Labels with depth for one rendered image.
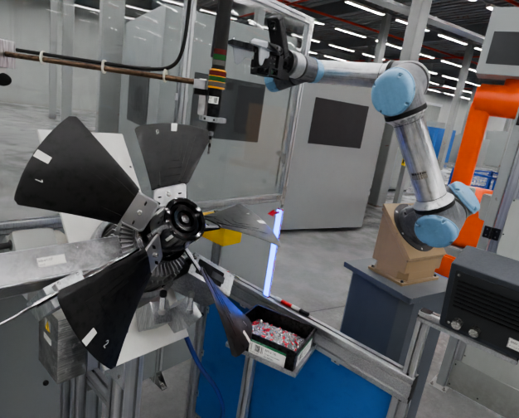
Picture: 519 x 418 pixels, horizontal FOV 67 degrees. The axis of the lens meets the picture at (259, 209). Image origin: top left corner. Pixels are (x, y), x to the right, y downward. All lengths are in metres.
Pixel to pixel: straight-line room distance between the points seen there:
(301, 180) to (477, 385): 3.06
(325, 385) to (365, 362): 0.20
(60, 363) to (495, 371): 2.27
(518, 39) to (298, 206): 2.83
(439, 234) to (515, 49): 3.62
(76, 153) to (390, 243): 1.03
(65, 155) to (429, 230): 0.98
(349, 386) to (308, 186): 3.89
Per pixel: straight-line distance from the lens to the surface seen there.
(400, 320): 1.44
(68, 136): 0.98
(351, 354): 1.30
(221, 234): 1.50
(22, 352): 1.89
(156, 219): 0.99
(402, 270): 1.43
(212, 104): 1.03
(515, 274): 1.05
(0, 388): 1.94
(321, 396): 1.46
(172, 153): 1.15
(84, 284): 0.83
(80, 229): 1.18
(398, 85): 1.14
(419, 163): 1.20
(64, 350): 1.38
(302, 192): 5.03
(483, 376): 2.81
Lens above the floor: 1.51
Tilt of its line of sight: 14 degrees down
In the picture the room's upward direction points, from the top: 9 degrees clockwise
